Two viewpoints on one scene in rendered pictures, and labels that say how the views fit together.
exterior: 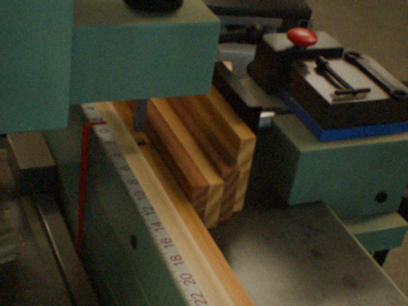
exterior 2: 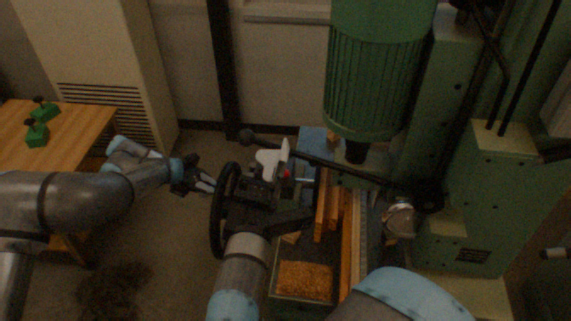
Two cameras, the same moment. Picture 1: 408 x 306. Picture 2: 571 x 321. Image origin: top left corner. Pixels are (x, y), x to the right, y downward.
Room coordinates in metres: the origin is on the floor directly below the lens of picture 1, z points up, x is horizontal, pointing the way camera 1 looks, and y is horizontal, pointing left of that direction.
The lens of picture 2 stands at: (1.27, 0.32, 1.73)
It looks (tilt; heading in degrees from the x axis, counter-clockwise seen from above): 45 degrees down; 216
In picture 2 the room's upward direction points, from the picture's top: straight up
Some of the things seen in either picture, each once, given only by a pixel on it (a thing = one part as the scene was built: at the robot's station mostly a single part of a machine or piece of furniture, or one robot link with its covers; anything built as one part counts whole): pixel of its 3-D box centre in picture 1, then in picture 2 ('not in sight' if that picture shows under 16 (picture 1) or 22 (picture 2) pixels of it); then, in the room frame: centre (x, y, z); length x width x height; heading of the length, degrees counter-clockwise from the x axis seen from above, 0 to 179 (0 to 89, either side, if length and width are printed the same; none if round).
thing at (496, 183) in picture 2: not in sight; (486, 167); (0.66, 0.32, 1.23); 0.09 x 0.08 x 0.15; 118
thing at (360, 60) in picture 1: (376, 75); not in sight; (0.70, -0.15, 1.00); 0.10 x 0.02 x 0.01; 28
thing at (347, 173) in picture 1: (317, 145); (277, 188); (0.70, -0.11, 0.92); 0.15 x 0.13 x 0.09; 28
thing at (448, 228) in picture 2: not in sight; (438, 234); (0.68, 0.30, 1.02); 0.09 x 0.07 x 0.12; 28
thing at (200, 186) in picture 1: (160, 156); (342, 191); (0.62, 0.04, 0.93); 0.18 x 0.02 x 0.06; 28
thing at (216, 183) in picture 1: (171, 147); (335, 195); (0.64, 0.03, 0.92); 0.19 x 0.02 x 0.05; 28
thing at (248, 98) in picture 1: (255, 122); (305, 183); (0.67, -0.05, 0.95); 0.09 x 0.07 x 0.09; 28
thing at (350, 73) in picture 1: (332, 79); (275, 171); (0.71, -0.11, 0.99); 0.13 x 0.11 x 0.06; 28
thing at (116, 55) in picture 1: (124, 52); (360, 171); (0.62, 0.08, 1.03); 0.14 x 0.07 x 0.09; 118
